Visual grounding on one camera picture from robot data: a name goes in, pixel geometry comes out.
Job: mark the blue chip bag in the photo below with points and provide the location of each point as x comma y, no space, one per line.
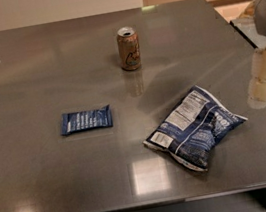
196,125

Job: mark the brown soda can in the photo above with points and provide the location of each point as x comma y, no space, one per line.
128,47

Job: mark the small blue snack packet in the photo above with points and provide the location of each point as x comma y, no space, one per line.
86,120

